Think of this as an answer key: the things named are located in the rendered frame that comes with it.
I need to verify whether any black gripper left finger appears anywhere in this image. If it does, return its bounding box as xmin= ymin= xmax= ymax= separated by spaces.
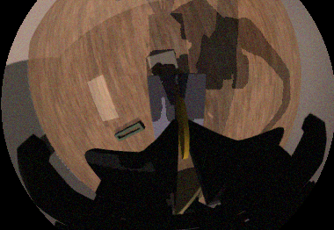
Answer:
xmin=85 ymin=119 xmax=178 ymax=211

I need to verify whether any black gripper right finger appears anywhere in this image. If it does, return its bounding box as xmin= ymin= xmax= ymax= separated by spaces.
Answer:
xmin=188 ymin=119 xmax=285 ymax=206

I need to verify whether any gold coin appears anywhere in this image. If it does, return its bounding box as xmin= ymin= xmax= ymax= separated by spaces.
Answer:
xmin=177 ymin=97 xmax=191 ymax=159

